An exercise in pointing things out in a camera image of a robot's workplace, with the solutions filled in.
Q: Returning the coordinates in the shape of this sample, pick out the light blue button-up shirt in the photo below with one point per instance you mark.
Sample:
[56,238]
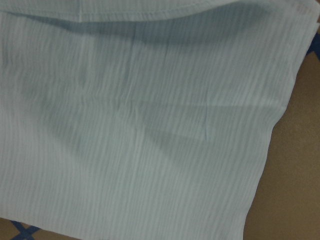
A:
[143,119]

